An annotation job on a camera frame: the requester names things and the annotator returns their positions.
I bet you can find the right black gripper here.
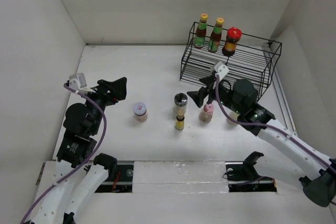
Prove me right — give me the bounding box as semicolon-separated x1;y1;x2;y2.
186;74;243;115

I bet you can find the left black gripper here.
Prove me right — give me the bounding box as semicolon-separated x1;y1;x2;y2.
81;76;127;134

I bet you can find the black cap spice shaker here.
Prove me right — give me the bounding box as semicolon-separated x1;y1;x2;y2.
173;93;188;114

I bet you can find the small yellow label bottle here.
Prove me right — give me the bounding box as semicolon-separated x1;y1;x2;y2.
175;111;185;130

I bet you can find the green label sauce bottle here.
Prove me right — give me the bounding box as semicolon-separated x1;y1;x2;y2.
208;17;224;53
194;13;208;49

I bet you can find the red lid dark sauce jar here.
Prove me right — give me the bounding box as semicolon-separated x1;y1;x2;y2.
222;27;242;57

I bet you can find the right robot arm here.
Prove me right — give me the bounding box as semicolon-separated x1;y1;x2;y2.
187;73;335;207

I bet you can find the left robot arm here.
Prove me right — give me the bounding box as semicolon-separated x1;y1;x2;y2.
21;73;127;223

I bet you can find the pink cap spice jar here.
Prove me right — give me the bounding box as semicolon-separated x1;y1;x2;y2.
199;104;214;123

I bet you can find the white lid glass jar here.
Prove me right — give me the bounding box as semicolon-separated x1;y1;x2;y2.
133;102;148;122

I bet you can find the yellow cap spice jar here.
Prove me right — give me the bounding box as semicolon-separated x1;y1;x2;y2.
227;111;239;125

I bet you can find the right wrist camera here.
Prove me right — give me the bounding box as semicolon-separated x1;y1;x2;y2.
211;61;229;80

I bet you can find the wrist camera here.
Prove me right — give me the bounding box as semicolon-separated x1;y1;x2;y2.
69;73;87;90
211;61;229;80

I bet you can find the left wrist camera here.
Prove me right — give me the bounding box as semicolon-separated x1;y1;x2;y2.
69;73;87;90

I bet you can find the black wire rack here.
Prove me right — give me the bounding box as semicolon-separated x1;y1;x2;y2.
180;22;282;99

